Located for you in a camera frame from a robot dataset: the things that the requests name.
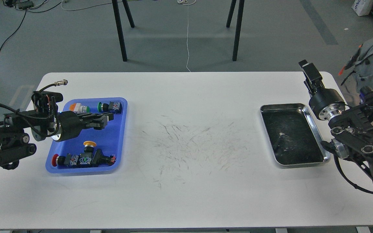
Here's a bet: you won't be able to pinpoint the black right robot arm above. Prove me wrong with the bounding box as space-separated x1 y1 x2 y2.
299 60 373 194

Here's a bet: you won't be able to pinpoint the red push button switch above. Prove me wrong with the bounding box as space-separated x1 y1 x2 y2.
51 148 117 168

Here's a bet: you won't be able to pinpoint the black floor cable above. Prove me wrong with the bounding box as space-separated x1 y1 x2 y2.
0 0 64 79

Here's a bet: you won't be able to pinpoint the black left stand legs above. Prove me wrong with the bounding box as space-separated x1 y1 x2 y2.
111 0 135 62

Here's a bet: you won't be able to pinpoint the yellow push button switch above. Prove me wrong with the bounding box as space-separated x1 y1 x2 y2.
83 141 97 156

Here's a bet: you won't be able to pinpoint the white floor cable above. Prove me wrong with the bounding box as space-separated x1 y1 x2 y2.
60 0 197 72

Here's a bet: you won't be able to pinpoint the blue plastic tray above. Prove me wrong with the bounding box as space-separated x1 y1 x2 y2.
45 97 128 175

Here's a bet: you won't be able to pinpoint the black stand legs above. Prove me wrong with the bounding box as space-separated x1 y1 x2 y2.
226 0 245 61
111 0 135 62

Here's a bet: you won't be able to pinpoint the silver metal tray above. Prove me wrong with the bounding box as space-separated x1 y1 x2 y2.
260 103 331 168

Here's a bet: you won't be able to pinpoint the white cardboard box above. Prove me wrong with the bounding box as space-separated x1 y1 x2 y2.
351 0 373 17

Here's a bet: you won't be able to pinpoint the black right stand legs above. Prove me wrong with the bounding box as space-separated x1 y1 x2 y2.
226 0 245 61

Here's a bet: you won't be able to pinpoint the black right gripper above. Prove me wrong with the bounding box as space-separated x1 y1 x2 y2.
299 60 346 121

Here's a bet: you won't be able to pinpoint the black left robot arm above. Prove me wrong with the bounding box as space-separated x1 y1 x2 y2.
0 87 114 170

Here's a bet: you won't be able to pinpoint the orange white push button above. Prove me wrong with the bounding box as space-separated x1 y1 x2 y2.
69 102 91 113

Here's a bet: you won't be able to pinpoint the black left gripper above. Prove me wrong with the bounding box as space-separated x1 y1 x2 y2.
51 111 114 142

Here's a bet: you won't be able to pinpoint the green push button switch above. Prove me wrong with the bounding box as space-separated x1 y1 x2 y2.
97 101 123 115

